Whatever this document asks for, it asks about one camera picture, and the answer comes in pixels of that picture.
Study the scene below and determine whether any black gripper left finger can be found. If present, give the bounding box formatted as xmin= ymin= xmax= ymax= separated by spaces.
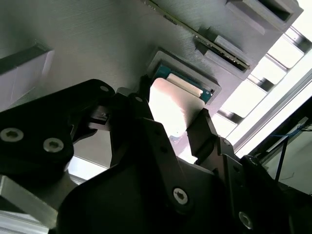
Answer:
xmin=0 ymin=76 xmax=195 ymax=215

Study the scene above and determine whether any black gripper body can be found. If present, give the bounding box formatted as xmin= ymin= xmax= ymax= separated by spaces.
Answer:
xmin=56 ymin=156 xmax=236 ymax=234

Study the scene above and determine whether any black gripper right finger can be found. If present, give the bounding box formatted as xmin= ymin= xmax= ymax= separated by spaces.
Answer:
xmin=186 ymin=108 xmax=312 ymax=234

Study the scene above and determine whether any silver-topped CPU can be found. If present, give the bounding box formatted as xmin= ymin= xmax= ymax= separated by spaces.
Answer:
xmin=147 ymin=63 xmax=213 ymax=145

